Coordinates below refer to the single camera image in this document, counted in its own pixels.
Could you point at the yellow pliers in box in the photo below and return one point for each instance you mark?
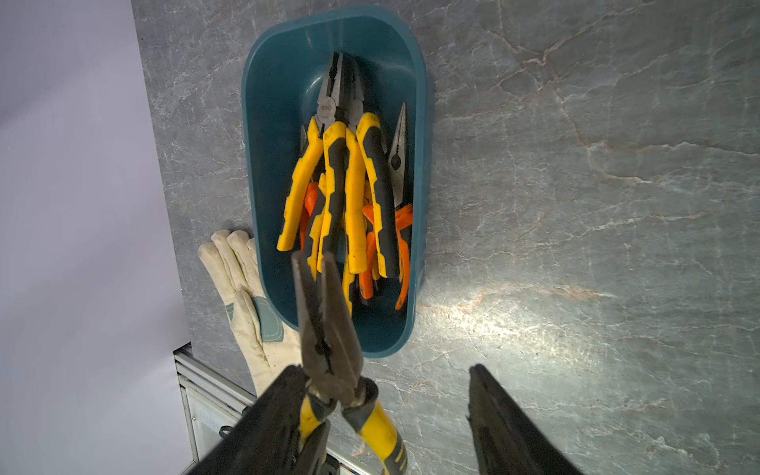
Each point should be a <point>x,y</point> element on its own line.
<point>312,243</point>

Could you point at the beige work glove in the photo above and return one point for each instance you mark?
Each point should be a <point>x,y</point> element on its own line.
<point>267,344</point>

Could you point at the teal plastic storage box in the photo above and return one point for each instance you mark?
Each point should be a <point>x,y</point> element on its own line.
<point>279,91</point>

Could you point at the yellow black combination pliers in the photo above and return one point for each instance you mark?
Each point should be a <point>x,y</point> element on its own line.
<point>366,128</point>

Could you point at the yellow needle nose pliers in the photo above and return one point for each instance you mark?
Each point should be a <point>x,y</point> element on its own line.
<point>333,360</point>

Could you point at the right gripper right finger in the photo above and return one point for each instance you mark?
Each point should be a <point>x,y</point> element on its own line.
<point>506,440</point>

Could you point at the orange needle nose pliers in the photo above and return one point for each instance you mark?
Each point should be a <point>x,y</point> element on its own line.
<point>404,210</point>

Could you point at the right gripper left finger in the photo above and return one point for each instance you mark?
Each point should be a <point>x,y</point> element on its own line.
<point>267,438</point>

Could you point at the orange combination pliers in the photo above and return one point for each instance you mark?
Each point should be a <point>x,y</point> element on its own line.
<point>310,196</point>

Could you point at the large yellow combination pliers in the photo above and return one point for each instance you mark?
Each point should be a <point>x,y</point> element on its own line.
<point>328,136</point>

